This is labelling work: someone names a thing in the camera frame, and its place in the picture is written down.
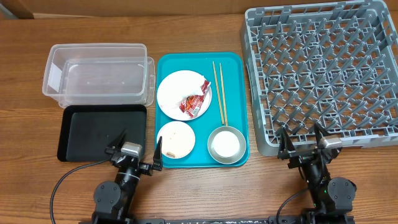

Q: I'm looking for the red snack wrapper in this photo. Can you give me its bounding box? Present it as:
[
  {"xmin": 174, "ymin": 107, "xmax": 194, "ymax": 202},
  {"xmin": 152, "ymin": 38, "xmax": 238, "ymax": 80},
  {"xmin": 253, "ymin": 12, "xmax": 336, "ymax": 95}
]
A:
[{"xmin": 179, "ymin": 80, "xmax": 210, "ymax": 118}]

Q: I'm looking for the small pink plate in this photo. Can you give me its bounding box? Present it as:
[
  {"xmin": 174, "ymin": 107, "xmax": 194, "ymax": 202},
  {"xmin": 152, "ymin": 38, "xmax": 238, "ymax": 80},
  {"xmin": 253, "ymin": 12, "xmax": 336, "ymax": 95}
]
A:
[{"xmin": 157, "ymin": 121, "xmax": 195, "ymax": 159}]

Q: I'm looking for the black plastic tray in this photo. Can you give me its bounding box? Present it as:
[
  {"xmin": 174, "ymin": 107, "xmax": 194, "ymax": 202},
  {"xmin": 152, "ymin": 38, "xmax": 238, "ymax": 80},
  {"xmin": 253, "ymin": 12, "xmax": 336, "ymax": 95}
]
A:
[{"xmin": 57, "ymin": 105, "xmax": 147, "ymax": 162}]

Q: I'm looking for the clear plastic bin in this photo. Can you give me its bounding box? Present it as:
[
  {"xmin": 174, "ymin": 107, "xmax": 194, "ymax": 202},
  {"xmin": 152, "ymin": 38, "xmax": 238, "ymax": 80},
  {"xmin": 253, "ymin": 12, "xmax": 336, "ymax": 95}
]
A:
[{"xmin": 42, "ymin": 43, "xmax": 156, "ymax": 108}]

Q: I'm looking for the grey dishwasher rack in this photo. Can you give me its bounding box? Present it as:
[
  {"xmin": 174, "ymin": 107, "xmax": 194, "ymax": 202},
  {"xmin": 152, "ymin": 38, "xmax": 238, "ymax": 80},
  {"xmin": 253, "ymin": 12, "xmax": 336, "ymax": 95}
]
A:
[{"xmin": 241, "ymin": 1, "xmax": 397, "ymax": 156}]

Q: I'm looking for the white napkin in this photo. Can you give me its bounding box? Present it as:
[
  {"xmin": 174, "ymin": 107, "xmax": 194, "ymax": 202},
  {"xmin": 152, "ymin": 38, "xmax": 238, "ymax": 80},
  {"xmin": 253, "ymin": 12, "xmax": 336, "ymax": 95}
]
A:
[{"xmin": 177, "ymin": 75, "xmax": 206, "ymax": 103}]

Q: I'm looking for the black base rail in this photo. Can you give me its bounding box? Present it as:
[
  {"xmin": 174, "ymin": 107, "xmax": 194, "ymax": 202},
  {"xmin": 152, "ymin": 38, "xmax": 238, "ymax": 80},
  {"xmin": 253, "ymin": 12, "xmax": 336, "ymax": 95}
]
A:
[{"xmin": 79, "ymin": 216, "xmax": 355, "ymax": 224}]

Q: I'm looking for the right black cable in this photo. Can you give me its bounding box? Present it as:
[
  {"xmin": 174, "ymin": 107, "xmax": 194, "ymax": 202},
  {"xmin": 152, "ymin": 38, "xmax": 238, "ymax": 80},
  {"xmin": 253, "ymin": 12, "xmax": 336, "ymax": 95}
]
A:
[{"xmin": 275, "ymin": 186, "xmax": 310, "ymax": 224}]

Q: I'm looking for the left black cable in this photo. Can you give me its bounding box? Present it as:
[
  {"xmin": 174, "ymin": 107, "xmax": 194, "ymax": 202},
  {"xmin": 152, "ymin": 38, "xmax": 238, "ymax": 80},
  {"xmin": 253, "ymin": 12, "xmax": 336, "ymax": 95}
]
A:
[{"xmin": 49, "ymin": 158, "xmax": 113, "ymax": 224}]

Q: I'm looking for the teal serving tray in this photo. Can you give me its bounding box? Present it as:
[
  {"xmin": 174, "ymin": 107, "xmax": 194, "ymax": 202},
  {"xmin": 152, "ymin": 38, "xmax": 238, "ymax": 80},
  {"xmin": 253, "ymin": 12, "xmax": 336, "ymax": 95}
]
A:
[{"xmin": 156, "ymin": 52, "xmax": 250, "ymax": 168}]

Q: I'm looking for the large white plate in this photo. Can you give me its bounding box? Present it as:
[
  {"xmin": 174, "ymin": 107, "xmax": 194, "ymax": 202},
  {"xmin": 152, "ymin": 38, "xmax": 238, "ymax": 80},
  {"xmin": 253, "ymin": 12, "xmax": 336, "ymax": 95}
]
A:
[{"xmin": 157, "ymin": 70, "xmax": 212, "ymax": 121}]

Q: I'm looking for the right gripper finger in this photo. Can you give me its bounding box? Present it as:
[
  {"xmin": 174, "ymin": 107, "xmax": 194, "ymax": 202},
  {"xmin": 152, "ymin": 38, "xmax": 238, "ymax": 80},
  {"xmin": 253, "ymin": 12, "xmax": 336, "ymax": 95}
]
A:
[
  {"xmin": 278, "ymin": 128, "xmax": 295, "ymax": 154},
  {"xmin": 313, "ymin": 123, "xmax": 328, "ymax": 146}
]

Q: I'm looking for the small white cup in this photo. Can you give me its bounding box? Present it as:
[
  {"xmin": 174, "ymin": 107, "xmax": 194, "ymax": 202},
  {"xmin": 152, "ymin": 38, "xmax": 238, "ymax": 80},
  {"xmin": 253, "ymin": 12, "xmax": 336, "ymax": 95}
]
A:
[{"xmin": 213, "ymin": 131, "xmax": 239, "ymax": 157}]

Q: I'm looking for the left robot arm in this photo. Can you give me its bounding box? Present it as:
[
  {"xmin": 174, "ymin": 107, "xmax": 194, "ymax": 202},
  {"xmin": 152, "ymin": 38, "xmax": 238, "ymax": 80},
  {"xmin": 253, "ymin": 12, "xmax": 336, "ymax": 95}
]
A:
[{"xmin": 91, "ymin": 130, "xmax": 163, "ymax": 223}]

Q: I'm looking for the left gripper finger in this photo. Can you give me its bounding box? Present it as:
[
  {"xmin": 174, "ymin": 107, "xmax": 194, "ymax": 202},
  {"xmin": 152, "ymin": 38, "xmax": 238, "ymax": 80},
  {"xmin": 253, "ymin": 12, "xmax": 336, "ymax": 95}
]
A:
[
  {"xmin": 152, "ymin": 136, "xmax": 163, "ymax": 171},
  {"xmin": 106, "ymin": 129, "xmax": 127, "ymax": 150}
]

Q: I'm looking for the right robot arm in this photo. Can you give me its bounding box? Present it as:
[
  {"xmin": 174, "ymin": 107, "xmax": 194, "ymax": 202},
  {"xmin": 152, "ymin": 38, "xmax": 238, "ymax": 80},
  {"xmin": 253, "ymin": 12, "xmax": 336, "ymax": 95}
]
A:
[{"xmin": 275, "ymin": 123, "xmax": 357, "ymax": 224}]

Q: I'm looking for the black cable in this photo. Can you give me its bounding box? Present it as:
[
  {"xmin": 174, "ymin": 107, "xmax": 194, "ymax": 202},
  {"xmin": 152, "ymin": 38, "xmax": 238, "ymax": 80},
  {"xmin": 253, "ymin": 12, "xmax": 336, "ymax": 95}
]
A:
[
  {"xmin": 275, "ymin": 186, "xmax": 310, "ymax": 224},
  {"xmin": 49, "ymin": 158, "xmax": 113, "ymax": 224}
]

